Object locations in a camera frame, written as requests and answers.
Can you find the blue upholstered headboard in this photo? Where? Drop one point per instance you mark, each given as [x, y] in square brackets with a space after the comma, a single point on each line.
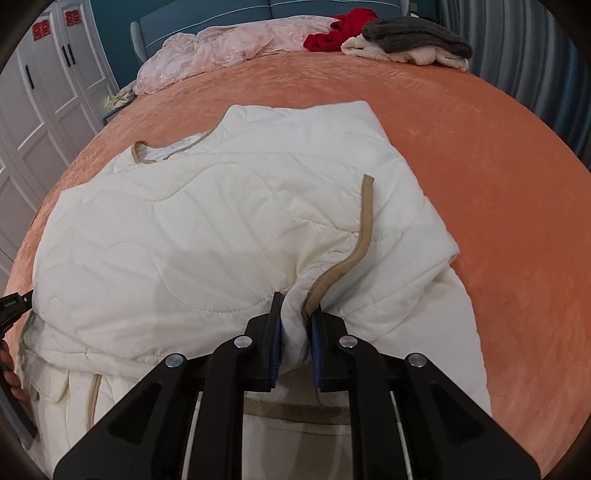
[207, 14]

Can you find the white quilted jacket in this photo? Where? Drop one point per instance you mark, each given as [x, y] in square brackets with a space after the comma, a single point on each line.
[184, 230]

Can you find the red garment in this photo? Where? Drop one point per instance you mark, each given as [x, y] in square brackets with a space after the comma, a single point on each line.
[332, 39]

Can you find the white panelled wardrobe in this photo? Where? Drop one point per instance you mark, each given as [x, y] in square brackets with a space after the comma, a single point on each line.
[46, 92]

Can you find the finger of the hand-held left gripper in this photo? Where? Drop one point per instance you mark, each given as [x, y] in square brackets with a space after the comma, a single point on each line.
[14, 307]

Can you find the person's left hand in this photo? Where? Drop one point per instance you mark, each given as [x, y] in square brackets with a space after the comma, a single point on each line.
[16, 392]

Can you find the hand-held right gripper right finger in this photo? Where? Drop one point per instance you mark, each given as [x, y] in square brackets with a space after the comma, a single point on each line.
[316, 353]

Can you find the grey curtain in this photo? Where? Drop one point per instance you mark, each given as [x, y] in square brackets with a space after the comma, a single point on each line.
[521, 60]

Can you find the pink floral quilt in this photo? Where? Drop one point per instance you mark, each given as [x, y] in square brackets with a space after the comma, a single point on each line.
[221, 50]

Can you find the orange plush blanket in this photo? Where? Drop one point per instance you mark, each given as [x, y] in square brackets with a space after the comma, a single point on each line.
[461, 161]

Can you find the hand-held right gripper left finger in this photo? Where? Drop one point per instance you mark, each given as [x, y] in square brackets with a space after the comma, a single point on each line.
[275, 344]

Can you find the pale yellow-green cloth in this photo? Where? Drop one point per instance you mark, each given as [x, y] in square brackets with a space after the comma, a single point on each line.
[121, 97]

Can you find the grey knit garment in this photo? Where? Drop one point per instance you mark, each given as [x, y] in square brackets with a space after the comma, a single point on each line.
[406, 34]

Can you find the cream fleece garment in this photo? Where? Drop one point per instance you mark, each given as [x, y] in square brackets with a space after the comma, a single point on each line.
[415, 56]

